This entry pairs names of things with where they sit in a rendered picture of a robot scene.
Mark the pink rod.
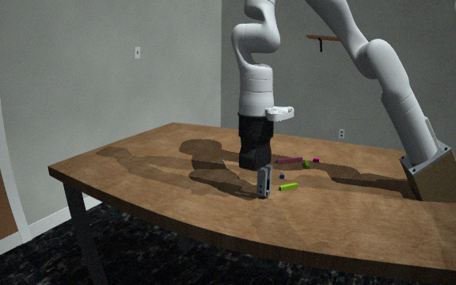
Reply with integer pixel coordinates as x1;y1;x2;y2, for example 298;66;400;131
276;157;302;163

